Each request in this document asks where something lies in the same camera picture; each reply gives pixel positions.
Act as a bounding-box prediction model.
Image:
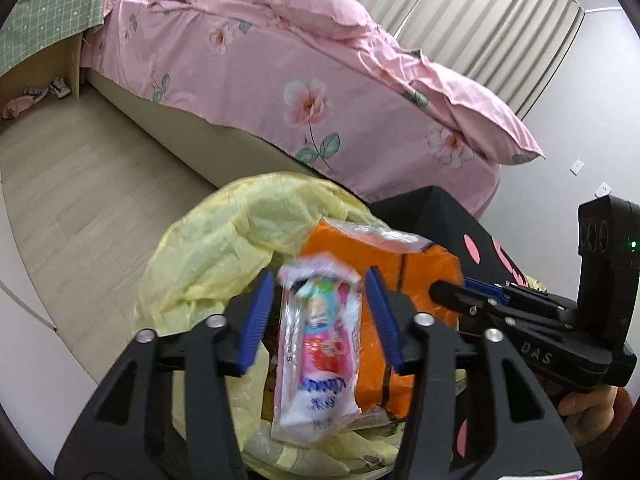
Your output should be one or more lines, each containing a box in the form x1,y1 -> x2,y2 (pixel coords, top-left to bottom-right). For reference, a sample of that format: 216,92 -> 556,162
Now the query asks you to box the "yellow plastic trash bag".
132,172 -> 416,480

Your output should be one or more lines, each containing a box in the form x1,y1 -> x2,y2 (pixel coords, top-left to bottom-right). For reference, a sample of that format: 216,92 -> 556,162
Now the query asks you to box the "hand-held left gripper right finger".
364,266 -> 583,480

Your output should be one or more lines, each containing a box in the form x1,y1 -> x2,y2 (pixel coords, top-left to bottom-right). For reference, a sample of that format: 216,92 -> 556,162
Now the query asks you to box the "white and pink snack packet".
270,254 -> 363,448

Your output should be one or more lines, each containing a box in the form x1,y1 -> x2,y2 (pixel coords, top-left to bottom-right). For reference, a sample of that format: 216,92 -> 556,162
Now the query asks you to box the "green checked cloth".
0,0 -> 121,78

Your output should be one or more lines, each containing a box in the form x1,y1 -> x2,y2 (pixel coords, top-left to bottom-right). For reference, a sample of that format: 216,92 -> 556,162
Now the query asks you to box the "orange snack packet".
300,217 -> 463,418

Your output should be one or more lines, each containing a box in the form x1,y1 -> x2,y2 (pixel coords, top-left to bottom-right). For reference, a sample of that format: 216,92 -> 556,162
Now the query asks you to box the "beige bed base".
85,67 -> 371,206

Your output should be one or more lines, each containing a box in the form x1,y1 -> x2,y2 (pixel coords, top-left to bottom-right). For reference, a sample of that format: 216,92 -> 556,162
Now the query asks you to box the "beige pleated curtain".
305,0 -> 586,122

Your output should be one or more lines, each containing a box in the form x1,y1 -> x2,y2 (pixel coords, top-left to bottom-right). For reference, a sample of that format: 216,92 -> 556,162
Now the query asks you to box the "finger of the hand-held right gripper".
462,276 -> 580,317
428,280 -> 538,348

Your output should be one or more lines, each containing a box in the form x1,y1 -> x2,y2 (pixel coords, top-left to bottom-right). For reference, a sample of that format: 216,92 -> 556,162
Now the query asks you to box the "pink floral duvet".
147,0 -> 546,166

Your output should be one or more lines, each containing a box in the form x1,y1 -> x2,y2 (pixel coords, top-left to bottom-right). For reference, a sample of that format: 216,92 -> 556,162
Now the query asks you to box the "person's right forearm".
616,387 -> 640,428

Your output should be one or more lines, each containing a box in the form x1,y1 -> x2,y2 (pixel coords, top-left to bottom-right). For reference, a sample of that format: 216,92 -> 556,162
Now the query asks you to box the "pink floral bed sheet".
80,0 -> 501,216

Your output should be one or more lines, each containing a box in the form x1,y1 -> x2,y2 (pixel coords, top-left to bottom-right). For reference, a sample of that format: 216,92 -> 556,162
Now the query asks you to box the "person's right hand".
557,385 -> 623,448

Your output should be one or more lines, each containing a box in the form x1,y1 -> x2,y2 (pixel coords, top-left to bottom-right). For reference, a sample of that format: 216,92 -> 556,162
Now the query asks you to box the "black table with pink dots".
370,186 -> 583,480

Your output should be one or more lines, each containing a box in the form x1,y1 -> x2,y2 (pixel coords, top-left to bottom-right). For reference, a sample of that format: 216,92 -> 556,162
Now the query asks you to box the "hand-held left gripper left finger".
54,269 -> 277,480

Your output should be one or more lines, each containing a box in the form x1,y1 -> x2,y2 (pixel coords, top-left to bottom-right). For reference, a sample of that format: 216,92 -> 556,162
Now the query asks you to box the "pink slipper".
2,95 -> 34,119

